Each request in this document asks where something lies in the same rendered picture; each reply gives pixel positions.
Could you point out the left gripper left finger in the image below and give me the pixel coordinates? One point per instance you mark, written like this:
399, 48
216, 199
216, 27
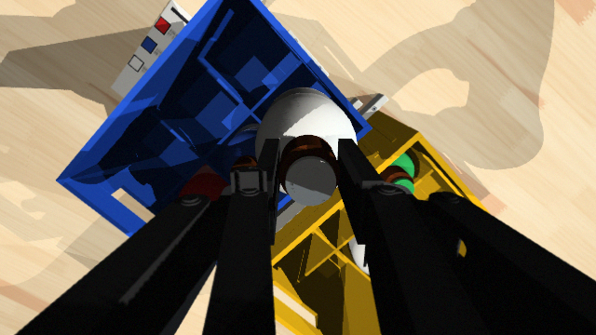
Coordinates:
141, 287

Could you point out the blue bottle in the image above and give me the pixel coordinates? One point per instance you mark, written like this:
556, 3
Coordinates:
240, 151

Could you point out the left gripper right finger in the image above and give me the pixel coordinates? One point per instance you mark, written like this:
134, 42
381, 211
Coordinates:
516, 286

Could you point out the white paper slip with black markings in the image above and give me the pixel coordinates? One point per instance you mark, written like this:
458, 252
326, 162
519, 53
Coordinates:
167, 27

